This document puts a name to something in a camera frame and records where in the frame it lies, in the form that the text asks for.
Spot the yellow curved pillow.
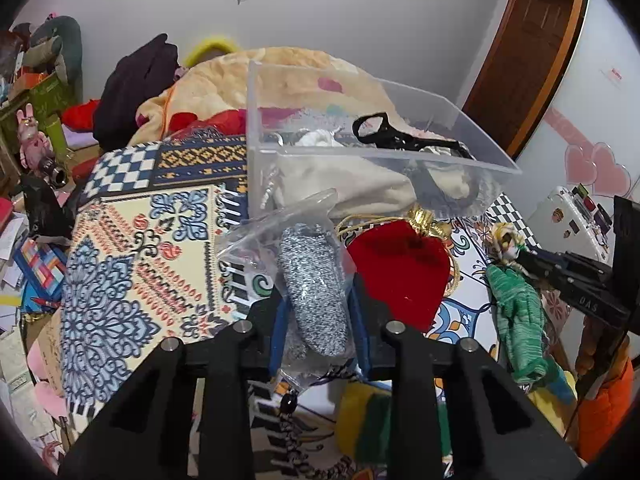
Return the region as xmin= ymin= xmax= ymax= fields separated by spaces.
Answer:
xmin=181 ymin=36 xmax=241 ymax=68

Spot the red velvet gold pouch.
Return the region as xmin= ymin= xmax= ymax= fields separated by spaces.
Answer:
xmin=336 ymin=204 xmax=461 ymax=333

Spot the hand in orange sleeve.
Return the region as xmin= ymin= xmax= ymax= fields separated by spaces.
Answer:
xmin=575 ymin=316 xmax=629 ymax=400

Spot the beige fleece blanket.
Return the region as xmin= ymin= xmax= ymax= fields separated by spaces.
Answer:
xmin=129 ymin=47 xmax=398 ymax=145

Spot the pink rabbit plush toy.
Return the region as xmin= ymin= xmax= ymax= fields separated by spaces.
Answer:
xmin=16 ymin=103 xmax=54 ymax=172

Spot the clear plastic storage box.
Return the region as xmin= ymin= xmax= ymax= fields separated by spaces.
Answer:
xmin=246 ymin=62 xmax=521 ymax=219

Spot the yellow green sponge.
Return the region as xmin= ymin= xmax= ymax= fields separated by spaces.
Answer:
xmin=334 ymin=381 xmax=452 ymax=466

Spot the green knitted cloth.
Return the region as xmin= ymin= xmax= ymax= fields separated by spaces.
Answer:
xmin=482 ymin=221 xmax=576 ymax=406

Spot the white sticker suitcase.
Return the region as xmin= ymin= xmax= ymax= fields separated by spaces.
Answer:
xmin=526 ymin=186 xmax=610 ymax=263

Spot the green dinosaur plush toy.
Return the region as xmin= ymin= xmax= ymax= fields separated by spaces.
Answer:
xmin=23 ymin=15 xmax=82 ymax=84

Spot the dark purple jacket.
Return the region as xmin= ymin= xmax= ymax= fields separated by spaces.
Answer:
xmin=92 ymin=32 xmax=179 ymax=152

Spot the grey scourer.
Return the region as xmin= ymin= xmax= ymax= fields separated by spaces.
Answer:
xmin=215 ymin=188 xmax=355 ymax=392

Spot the red cushion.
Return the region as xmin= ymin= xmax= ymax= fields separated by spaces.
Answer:
xmin=61 ymin=100 xmax=100 ymax=132

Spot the patterned colourful bed sheet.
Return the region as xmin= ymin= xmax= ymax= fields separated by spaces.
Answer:
xmin=60 ymin=129 xmax=572 ymax=480

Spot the brown wooden wardrobe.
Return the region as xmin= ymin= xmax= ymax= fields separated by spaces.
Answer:
xmin=463 ymin=0 xmax=586 ymax=157

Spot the white drawstring cloth pouch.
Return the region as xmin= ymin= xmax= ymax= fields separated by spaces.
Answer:
xmin=258 ymin=129 xmax=416 ymax=220

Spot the green cardboard box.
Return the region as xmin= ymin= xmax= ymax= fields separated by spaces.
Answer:
xmin=1 ymin=74 xmax=77 ymax=156

